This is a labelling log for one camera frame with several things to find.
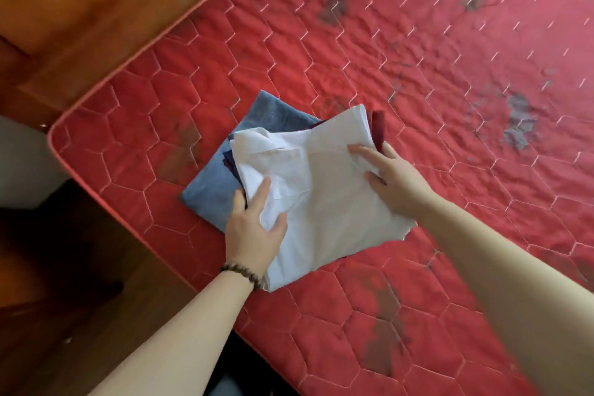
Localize person's left hand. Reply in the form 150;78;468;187
224;176;289;278

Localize person's right hand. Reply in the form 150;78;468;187
346;141;439;221

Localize maroon shirt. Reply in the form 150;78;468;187
311;110;387;154

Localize blue denim jeans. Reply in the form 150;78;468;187
179;90;322;234

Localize dark blue shirt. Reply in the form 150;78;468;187
222;149;242;184

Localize light blue shirt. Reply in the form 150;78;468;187
230;104;418;293

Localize red quilted mattress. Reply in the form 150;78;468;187
0;0;594;396

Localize person's left forearm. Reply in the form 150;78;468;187
88;270;256;396

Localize person's right forearm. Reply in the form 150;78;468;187
417;196;594;396

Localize dark bead bracelet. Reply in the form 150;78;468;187
219;262;266;292

